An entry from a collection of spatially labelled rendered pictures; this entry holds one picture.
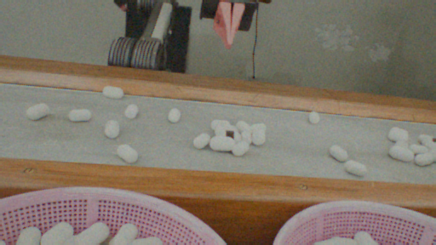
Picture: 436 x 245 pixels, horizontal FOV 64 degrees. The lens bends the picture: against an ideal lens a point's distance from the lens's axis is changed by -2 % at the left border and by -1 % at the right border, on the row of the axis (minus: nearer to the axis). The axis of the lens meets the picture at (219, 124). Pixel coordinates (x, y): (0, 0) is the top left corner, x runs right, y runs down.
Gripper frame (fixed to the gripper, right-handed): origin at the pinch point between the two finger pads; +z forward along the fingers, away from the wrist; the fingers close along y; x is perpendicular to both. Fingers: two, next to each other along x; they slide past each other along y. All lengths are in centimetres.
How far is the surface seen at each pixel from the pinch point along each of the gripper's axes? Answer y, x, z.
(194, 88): -4.4, 12.6, 2.0
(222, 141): -1.5, -1.4, 20.0
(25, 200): -22.3, -12.7, 32.9
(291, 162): 9.1, -1.0, 22.2
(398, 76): 168, 146, -119
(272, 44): 68, 148, -135
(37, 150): -26.1, -2.0, 23.7
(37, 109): -29.1, 2.4, 15.3
